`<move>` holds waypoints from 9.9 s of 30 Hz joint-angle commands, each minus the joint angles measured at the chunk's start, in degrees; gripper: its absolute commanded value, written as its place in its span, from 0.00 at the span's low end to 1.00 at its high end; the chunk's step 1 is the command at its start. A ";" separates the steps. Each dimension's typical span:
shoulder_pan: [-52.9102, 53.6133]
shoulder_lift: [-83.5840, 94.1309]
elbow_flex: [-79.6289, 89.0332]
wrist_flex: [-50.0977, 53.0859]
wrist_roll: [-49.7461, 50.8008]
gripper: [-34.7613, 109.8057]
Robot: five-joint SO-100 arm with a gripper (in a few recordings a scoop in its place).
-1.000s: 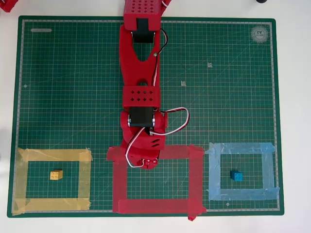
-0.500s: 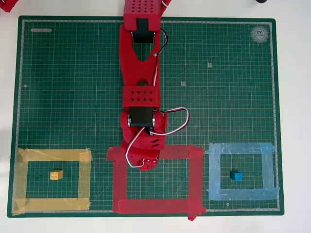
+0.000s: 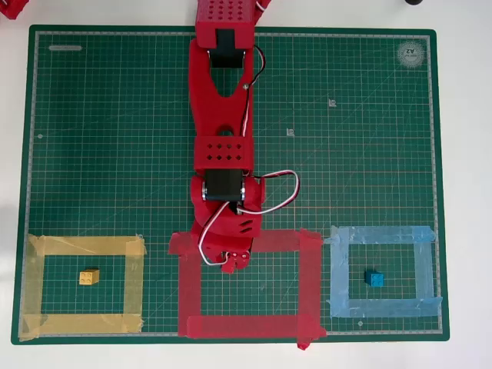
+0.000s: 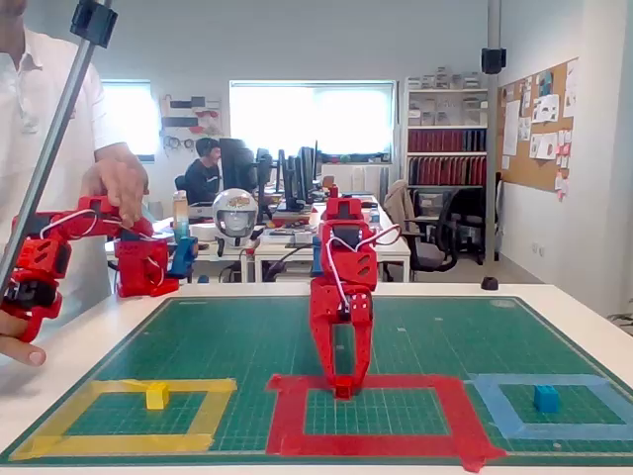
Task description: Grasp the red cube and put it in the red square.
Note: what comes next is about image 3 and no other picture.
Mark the blue toy brick cube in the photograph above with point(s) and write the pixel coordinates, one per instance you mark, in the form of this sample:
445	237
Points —
374	278

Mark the blue tape square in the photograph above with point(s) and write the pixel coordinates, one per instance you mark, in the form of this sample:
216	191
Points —
384	234

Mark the yellow toy brick cube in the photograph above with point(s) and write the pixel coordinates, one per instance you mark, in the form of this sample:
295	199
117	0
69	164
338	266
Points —
89	277

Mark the red robot arm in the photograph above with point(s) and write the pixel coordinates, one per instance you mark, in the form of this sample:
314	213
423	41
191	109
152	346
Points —
207	107

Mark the red leader arm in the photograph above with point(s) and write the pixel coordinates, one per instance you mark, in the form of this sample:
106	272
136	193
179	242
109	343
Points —
13	9

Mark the red tape square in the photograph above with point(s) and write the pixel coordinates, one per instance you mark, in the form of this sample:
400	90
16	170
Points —
276	241

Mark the yellow tape square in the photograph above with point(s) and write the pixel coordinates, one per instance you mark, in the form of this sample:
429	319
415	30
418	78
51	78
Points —
84	244

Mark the black round foot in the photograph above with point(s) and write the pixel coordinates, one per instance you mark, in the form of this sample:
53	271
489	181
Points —
414	2

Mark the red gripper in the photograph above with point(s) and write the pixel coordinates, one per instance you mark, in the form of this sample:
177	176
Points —
235	262

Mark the green cutting mat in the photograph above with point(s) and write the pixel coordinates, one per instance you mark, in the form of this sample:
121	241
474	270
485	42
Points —
115	153

